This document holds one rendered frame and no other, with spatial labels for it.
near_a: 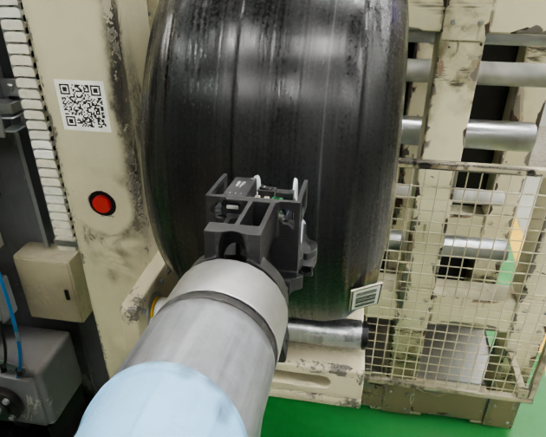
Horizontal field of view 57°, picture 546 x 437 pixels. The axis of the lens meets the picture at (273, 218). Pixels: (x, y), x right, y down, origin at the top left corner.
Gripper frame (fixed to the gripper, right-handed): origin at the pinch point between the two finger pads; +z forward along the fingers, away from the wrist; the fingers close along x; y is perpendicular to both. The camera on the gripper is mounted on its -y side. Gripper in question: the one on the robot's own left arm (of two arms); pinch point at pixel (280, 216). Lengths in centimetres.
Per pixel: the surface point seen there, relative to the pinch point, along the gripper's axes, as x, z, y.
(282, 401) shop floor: 11, 89, -109
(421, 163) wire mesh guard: -22, 63, -12
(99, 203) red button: 32.4, 21.6, -9.8
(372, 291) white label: -10.5, 6.8, -11.7
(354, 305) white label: -8.5, 7.6, -14.5
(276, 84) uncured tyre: 1.2, 3.6, 12.7
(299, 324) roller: -0.9, 17.0, -25.0
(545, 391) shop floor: -82, 109, -107
